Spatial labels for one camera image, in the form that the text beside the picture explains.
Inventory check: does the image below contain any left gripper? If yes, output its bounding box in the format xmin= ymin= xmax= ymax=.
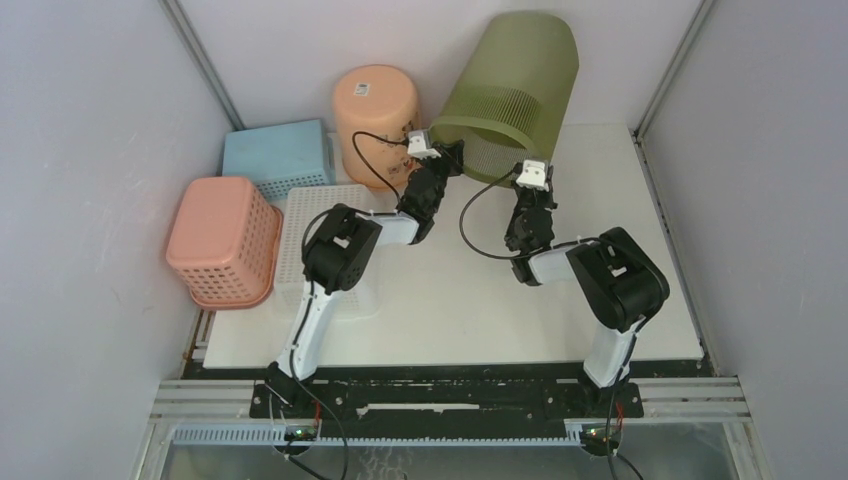
xmin=416 ymin=140 xmax=465 ymax=216

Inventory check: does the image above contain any green mesh waste bin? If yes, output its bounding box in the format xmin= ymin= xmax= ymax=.
xmin=430 ymin=11 xmax=580 ymax=183

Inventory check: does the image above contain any orange capybara bucket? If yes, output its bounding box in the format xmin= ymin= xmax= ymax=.
xmin=332 ymin=64 xmax=422 ymax=190

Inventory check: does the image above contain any clear white plastic tray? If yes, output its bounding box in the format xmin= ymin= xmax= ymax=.
xmin=274 ymin=184 xmax=384 ymax=321

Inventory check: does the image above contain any blue plastic basket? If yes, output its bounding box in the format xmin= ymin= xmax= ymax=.
xmin=221 ymin=119 xmax=336 ymax=201

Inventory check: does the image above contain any pink plastic basket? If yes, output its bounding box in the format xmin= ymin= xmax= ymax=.
xmin=165 ymin=176 xmax=283 ymax=311

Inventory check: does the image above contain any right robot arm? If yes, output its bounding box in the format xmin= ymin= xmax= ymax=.
xmin=505 ymin=185 xmax=670 ymax=416

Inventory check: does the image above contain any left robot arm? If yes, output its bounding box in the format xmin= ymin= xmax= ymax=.
xmin=265 ymin=134 xmax=464 ymax=417

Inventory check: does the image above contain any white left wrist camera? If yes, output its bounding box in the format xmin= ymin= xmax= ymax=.
xmin=406 ymin=129 xmax=441 ymax=160

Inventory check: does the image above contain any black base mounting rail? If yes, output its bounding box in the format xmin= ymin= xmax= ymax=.
xmin=249 ymin=362 xmax=645 ymax=440

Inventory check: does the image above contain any white toothed cable duct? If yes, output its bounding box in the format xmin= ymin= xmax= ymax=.
xmin=170 ymin=423 xmax=587 ymax=447

